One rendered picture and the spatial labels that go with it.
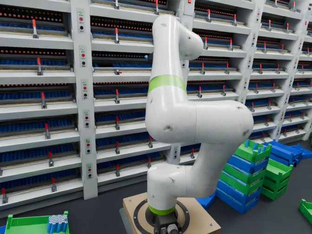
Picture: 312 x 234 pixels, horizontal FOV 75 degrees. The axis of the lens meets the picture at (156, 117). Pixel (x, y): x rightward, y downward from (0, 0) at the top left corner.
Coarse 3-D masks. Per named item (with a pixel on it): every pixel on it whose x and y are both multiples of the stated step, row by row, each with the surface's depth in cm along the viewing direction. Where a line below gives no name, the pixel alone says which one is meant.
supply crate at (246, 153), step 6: (252, 144) 148; (258, 144) 144; (270, 144) 136; (240, 150) 134; (246, 150) 143; (252, 150) 143; (270, 150) 137; (240, 156) 134; (246, 156) 131; (252, 156) 128; (258, 156) 128; (264, 156) 134
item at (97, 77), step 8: (96, 72) 127; (104, 72) 130; (112, 72) 132; (128, 72) 137; (136, 72) 139; (144, 72) 142; (96, 80) 125; (104, 80) 128; (112, 80) 130; (120, 80) 133; (128, 80) 135; (136, 80) 138; (144, 80) 141
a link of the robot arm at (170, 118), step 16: (160, 80) 57; (176, 80) 57; (160, 96) 53; (176, 96) 53; (160, 112) 50; (176, 112) 50; (192, 112) 50; (160, 128) 50; (176, 128) 50; (192, 128) 50
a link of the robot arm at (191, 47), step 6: (186, 30) 79; (186, 36) 79; (192, 36) 80; (198, 36) 82; (186, 42) 79; (192, 42) 80; (198, 42) 81; (180, 48) 81; (186, 48) 81; (192, 48) 81; (198, 48) 82; (180, 54) 84; (186, 54) 83; (192, 54) 83; (198, 54) 84
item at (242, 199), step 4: (220, 184) 152; (224, 184) 149; (220, 188) 152; (224, 188) 149; (228, 188) 146; (260, 188) 146; (228, 192) 146; (232, 192) 144; (236, 192) 141; (256, 192) 143; (232, 196) 144; (236, 196) 141; (240, 196) 139; (244, 196) 136; (248, 196) 137; (252, 196) 141; (256, 196) 146; (240, 200) 139; (244, 200) 137; (248, 200) 139; (244, 204) 137
